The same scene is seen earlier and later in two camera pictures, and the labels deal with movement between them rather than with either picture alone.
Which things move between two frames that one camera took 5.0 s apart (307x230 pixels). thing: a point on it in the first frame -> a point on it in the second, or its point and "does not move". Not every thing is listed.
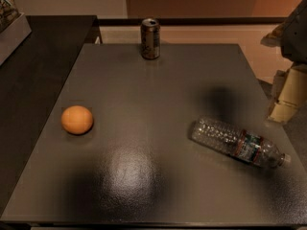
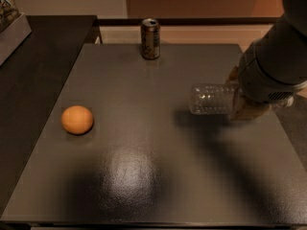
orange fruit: x=77 y=120 does not move
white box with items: x=13 y=25 does not move
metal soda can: x=151 y=38 does not move
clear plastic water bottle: x=237 y=142 -> x=217 y=100
